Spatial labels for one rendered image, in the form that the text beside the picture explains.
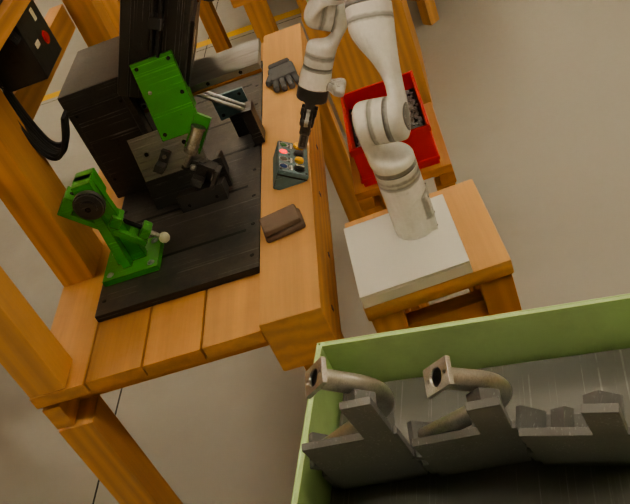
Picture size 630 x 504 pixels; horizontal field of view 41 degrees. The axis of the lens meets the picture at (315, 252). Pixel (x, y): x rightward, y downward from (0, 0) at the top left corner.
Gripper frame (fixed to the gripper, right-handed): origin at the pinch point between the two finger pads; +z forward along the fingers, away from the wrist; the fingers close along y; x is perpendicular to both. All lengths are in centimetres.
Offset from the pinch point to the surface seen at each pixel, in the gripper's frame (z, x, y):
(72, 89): 5, -63, -15
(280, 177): 10.6, -3.9, 0.6
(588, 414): -16, 44, 109
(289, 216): 12.3, 0.6, 17.4
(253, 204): 18.3, -9.3, 3.1
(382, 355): 12, 24, 66
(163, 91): -1.8, -37.3, -8.8
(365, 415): -2, 18, 100
